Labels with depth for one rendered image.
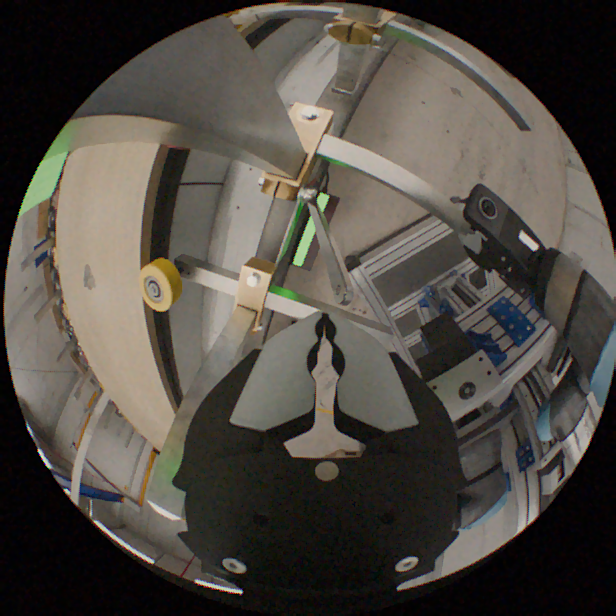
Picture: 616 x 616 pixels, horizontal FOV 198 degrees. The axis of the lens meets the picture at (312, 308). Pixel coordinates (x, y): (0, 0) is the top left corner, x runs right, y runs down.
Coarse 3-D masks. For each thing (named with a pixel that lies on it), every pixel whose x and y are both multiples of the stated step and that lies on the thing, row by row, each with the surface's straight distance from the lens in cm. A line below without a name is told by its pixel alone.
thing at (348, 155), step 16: (320, 144) 26; (336, 144) 27; (352, 144) 27; (336, 160) 26; (352, 160) 26; (368, 160) 27; (384, 160) 27; (368, 176) 28; (384, 176) 27; (400, 176) 27; (400, 192) 29; (416, 192) 28; (432, 192) 29; (432, 208) 29; (448, 208) 31; (448, 224) 33; (464, 224) 33
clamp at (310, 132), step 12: (300, 108) 28; (300, 120) 27; (312, 120) 27; (324, 120) 27; (300, 132) 26; (312, 132) 26; (324, 132) 27; (312, 144) 25; (312, 156) 25; (300, 168) 25; (264, 180) 27; (276, 180) 25; (288, 180) 25; (300, 180) 25; (264, 192) 26; (276, 192) 25; (288, 192) 25
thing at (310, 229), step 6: (318, 198) 41; (324, 198) 41; (324, 204) 41; (312, 222) 42; (306, 228) 42; (312, 228) 42; (306, 234) 42; (312, 234) 42; (306, 240) 42; (300, 246) 43; (306, 246) 43; (300, 252) 43; (300, 258) 43; (300, 264) 44
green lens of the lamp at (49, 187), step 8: (48, 160) 8; (56, 160) 8; (40, 168) 8; (48, 168) 8; (56, 168) 8; (40, 176) 8; (48, 176) 8; (56, 176) 8; (32, 184) 8; (40, 184) 8; (48, 184) 9; (32, 192) 9; (40, 192) 9; (48, 192) 9; (24, 200) 9; (32, 200) 9; (40, 200) 10; (24, 208) 9
